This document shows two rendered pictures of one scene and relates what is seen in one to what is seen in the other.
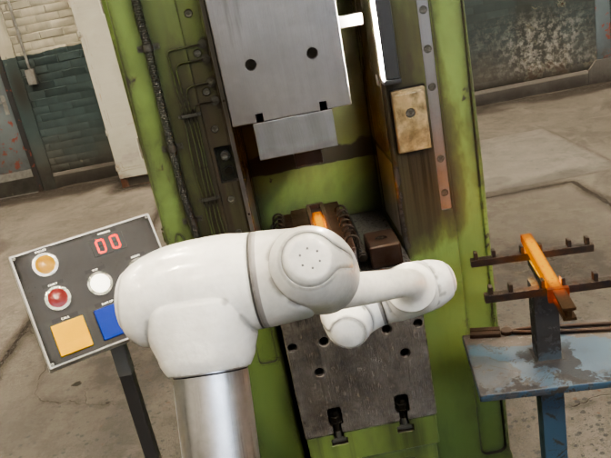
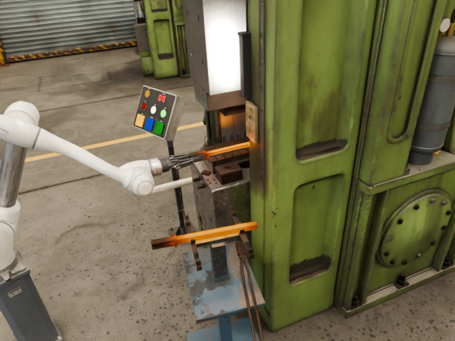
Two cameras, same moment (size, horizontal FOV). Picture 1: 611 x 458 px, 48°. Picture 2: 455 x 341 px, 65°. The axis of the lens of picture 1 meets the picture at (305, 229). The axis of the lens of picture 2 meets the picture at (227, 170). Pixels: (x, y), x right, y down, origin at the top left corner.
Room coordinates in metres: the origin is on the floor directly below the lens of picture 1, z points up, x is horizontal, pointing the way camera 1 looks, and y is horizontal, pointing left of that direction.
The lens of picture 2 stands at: (1.20, -1.66, 1.92)
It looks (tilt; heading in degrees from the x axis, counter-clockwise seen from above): 31 degrees down; 70
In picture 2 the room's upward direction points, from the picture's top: 3 degrees counter-clockwise
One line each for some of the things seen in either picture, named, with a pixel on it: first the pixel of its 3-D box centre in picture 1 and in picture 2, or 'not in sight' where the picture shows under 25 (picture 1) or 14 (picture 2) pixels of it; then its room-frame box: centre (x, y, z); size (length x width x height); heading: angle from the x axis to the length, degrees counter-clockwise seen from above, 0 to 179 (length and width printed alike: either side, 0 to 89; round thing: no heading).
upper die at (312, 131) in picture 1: (291, 120); (239, 88); (1.89, -0.02, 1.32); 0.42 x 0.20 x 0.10; 0
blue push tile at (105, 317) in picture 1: (114, 320); (149, 124); (1.48, 0.48, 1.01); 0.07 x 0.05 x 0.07; 115
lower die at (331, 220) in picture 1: (314, 239); (241, 150); (1.89, -0.02, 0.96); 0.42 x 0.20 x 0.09; 0
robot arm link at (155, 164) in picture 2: not in sight; (155, 166); (1.40, -0.05, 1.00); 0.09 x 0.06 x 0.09; 90
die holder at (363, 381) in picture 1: (345, 313); (248, 193); (1.90, -0.07, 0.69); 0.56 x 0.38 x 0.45; 0
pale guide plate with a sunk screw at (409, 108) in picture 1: (411, 120); (252, 122); (1.81, -0.34, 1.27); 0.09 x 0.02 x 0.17; 90
